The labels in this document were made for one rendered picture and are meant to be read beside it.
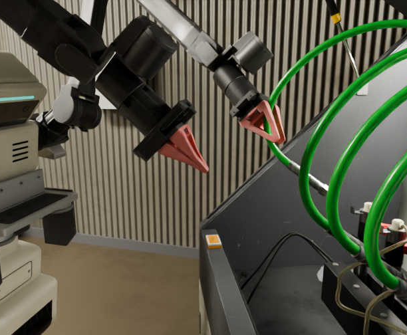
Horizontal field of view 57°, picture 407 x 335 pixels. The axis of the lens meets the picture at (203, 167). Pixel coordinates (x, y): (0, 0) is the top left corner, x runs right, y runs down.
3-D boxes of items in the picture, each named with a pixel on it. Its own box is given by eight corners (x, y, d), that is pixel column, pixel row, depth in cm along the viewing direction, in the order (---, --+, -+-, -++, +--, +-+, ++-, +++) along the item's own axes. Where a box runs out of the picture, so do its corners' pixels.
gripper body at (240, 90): (277, 104, 79) (257, 80, 82) (257, 95, 71) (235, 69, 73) (255, 125, 82) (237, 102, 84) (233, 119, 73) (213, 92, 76)
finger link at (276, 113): (299, 131, 75) (272, 98, 78) (286, 127, 69) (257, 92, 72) (274, 153, 78) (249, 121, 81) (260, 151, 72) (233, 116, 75)
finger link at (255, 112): (299, 131, 75) (271, 98, 78) (286, 127, 69) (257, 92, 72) (274, 153, 77) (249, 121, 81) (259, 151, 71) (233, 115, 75)
